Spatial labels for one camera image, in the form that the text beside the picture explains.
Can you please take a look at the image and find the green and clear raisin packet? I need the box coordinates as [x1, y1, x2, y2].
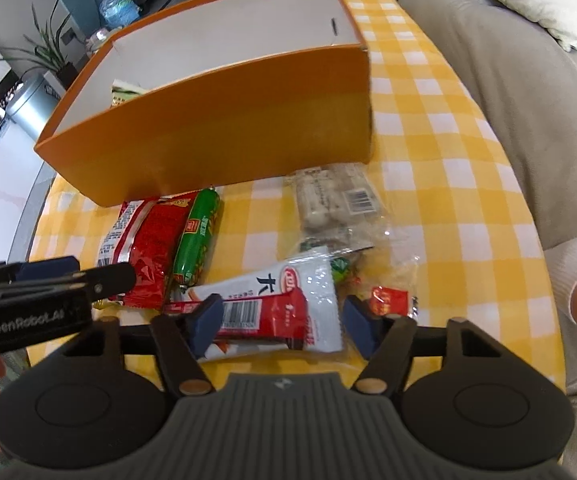
[296, 232, 375, 286]

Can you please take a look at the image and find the white stool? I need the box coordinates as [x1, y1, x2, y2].
[86, 27, 114, 53]

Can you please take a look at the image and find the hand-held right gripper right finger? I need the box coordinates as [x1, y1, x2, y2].
[343, 295, 510, 396]

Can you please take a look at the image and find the orange cardboard box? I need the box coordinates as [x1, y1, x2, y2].
[33, 0, 373, 208]

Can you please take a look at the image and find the green sausage stick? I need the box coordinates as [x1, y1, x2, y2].
[171, 187, 222, 291]

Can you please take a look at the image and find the small red candy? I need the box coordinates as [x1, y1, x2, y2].
[371, 285, 409, 317]

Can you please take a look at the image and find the white and red snack packet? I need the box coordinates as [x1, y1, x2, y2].
[163, 245, 344, 363]

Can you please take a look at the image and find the yellow checked tablecloth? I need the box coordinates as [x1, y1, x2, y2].
[27, 0, 567, 396]

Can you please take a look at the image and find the potted long-leaf plant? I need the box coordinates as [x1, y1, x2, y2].
[0, 0, 86, 88]

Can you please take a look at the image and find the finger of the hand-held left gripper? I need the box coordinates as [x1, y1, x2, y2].
[68, 262, 138, 306]
[16, 256, 82, 281]

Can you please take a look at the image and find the grey metal bin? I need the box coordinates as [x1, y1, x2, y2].
[6, 72, 66, 142]

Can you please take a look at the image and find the green snack packet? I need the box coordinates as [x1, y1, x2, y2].
[110, 79, 146, 110]

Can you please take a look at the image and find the clear packet of pastry rolls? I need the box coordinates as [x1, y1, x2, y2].
[283, 162, 382, 236]

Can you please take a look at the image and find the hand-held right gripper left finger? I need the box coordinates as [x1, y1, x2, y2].
[62, 294, 225, 397]

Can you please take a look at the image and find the blue water bottle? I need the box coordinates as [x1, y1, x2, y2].
[96, 0, 142, 28]

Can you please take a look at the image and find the grey sofa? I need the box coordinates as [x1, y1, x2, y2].
[399, 0, 577, 251]

